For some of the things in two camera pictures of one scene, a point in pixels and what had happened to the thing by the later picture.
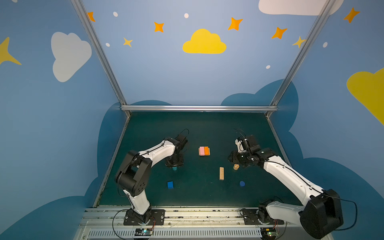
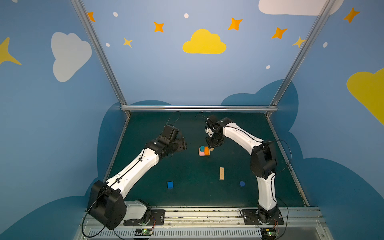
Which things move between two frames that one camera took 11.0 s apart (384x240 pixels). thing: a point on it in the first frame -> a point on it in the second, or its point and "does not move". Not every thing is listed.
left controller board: x=145 y=232 does not move
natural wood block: x=221 y=173 does not move
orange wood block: x=206 y=151 does not move
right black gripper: x=237 y=157 -> x=214 y=142
